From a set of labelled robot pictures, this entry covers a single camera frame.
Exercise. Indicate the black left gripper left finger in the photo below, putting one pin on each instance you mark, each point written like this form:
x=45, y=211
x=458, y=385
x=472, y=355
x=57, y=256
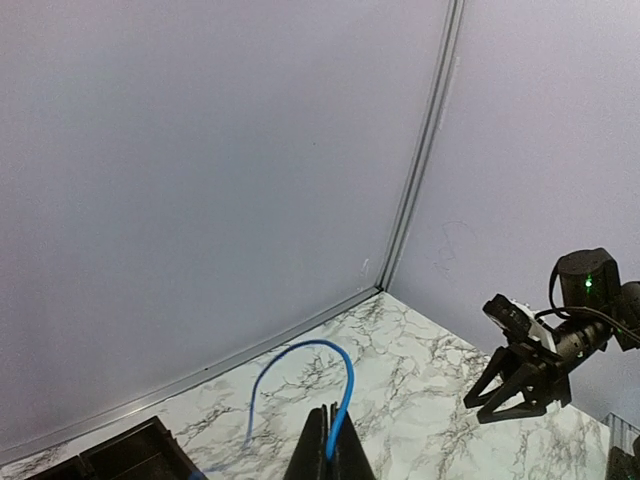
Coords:
x=308, y=461

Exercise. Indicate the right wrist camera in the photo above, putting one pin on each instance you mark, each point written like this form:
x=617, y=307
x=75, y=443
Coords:
x=518, y=322

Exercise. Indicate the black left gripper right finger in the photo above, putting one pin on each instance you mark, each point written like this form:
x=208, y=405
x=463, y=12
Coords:
x=349, y=461

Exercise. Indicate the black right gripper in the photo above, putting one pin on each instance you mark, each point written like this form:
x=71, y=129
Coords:
x=521, y=380

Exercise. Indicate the right aluminium corner post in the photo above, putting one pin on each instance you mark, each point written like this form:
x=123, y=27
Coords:
x=435, y=106

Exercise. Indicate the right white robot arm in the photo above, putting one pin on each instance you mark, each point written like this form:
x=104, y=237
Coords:
x=590, y=286

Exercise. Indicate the black compartment tray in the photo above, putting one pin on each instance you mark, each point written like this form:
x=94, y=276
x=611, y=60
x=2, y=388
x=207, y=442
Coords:
x=145, y=451

